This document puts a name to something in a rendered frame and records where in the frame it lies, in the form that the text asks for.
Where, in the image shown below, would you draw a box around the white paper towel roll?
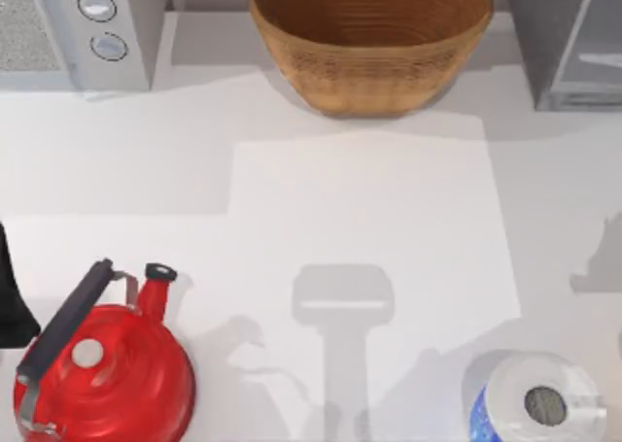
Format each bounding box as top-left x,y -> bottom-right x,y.
468,350 -> 608,442

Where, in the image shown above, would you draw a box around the brown woven basket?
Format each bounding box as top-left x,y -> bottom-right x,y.
249,0 -> 496,119

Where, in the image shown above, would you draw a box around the pale microwave oven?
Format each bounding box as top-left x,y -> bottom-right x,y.
0,0 -> 172,92

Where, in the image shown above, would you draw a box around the red kettle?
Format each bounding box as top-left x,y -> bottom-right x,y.
13,258 -> 197,442

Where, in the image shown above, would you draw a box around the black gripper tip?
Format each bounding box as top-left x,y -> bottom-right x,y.
0,222 -> 42,350

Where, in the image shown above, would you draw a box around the microwave knob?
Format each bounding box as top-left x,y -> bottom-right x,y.
89,31 -> 129,63
76,0 -> 119,23

